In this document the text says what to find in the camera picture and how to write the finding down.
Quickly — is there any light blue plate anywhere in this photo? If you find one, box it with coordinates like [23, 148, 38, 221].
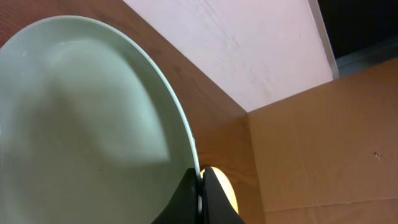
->
[1, 16, 200, 223]

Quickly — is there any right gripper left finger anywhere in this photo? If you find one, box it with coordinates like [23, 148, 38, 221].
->
[152, 168, 198, 224]

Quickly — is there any yellow plate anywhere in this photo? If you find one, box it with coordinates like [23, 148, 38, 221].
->
[200, 166, 239, 215]

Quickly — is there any cardboard box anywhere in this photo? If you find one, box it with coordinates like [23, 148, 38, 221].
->
[248, 58, 397, 223]

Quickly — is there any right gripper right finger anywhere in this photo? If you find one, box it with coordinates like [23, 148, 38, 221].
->
[201, 167, 246, 224]

